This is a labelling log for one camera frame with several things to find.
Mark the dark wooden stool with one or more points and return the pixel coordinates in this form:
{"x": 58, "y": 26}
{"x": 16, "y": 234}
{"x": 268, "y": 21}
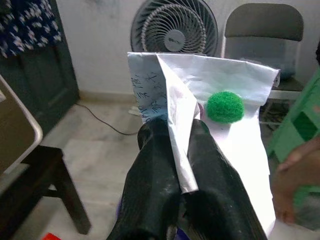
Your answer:
{"x": 40, "y": 160}

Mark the green plastic stool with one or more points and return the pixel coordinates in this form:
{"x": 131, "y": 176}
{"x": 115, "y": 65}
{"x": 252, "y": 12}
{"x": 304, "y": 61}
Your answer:
{"x": 295, "y": 112}

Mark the grey floor fan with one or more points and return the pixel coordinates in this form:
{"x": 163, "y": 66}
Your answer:
{"x": 175, "y": 30}

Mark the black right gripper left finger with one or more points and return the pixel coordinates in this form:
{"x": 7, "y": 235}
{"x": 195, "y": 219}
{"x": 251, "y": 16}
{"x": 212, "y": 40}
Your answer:
{"x": 150, "y": 187}

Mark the small red box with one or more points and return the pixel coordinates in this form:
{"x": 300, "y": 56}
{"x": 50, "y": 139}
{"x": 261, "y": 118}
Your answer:
{"x": 51, "y": 237}

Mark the blue floral cloth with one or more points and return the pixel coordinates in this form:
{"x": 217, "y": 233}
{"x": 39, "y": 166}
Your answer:
{"x": 27, "y": 27}

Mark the dark wooden cabinet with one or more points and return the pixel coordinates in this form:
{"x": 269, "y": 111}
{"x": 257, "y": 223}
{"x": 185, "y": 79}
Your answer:
{"x": 50, "y": 82}

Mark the green pompom ball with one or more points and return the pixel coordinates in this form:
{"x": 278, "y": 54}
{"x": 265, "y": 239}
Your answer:
{"x": 225, "y": 107}

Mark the white handwritten paper sheet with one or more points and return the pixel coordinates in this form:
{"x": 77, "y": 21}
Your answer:
{"x": 225, "y": 72}

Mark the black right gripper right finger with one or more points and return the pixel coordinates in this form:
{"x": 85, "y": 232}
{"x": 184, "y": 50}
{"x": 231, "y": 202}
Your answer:
{"x": 215, "y": 187}

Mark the olive storage box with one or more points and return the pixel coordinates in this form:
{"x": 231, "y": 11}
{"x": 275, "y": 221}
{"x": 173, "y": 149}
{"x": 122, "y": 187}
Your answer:
{"x": 12, "y": 125}

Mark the grey folding chair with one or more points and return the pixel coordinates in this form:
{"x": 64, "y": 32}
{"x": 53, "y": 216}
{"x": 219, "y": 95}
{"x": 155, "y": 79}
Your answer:
{"x": 265, "y": 22}

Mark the person hand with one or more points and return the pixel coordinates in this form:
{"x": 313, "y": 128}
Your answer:
{"x": 285, "y": 182}

